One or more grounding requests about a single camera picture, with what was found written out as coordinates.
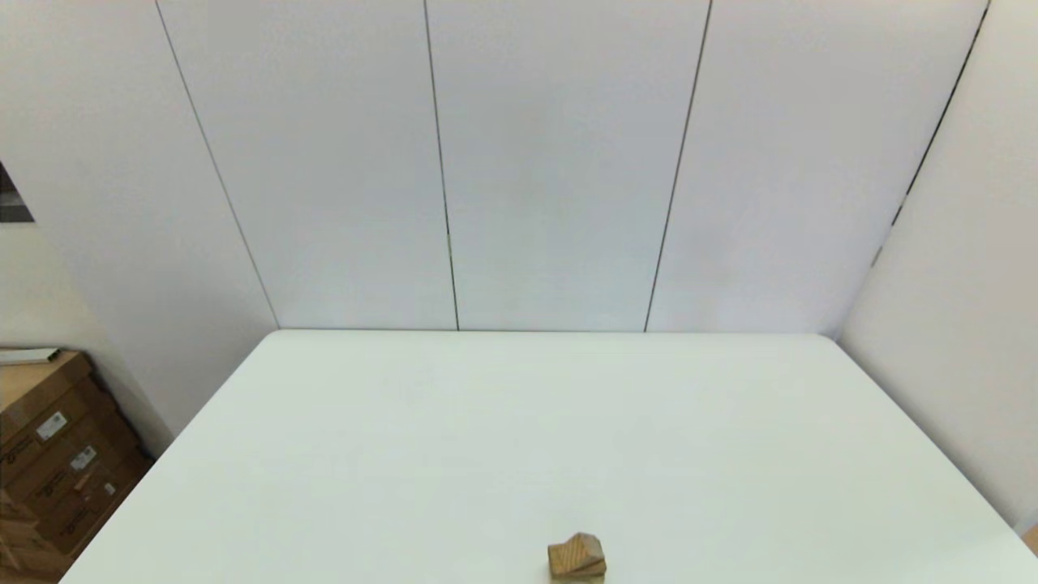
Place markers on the white flat board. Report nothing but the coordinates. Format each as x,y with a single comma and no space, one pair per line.
28,355

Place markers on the rectangular brown wooden block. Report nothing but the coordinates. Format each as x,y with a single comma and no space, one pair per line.
556,561

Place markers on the brown cardboard box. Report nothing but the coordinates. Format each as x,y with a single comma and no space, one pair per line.
81,459
15,535
40,389
97,507

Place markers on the small triangular wooden block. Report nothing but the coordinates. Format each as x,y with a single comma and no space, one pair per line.
579,550

